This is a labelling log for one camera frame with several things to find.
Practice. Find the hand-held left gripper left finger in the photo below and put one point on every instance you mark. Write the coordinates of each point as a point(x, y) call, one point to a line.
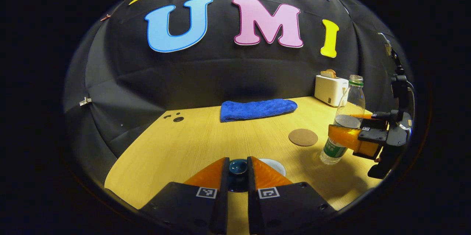
point(222, 205)

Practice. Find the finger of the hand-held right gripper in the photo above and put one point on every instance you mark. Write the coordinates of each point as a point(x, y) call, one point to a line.
point(346, 137)
point(379, 116)

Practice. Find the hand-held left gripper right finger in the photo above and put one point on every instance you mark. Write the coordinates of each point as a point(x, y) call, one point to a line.
point(252, 205)

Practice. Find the clear plastic water bottle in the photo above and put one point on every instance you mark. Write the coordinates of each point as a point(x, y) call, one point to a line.
point(351, 98)

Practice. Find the round brown coaster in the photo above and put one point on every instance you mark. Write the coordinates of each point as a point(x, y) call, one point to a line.
point(303, 137)

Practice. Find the black articulated stand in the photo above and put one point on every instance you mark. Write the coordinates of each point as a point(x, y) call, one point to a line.
point(399, 87)

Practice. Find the white toaster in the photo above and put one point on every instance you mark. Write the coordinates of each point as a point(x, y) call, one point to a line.
point(329, 91)

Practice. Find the toast slices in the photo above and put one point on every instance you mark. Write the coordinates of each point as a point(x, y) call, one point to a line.
point(328, 74)

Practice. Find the blue towel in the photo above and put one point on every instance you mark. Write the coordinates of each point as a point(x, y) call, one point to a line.
point(257, 109)

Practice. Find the black backdrop cloth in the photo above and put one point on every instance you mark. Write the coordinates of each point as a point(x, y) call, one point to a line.
point(206, 76)

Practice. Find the small white clip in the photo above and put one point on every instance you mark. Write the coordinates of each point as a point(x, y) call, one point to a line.
point(85, 101)

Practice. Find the small red clip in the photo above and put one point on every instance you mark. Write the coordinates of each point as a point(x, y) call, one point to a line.
point(105, 17)

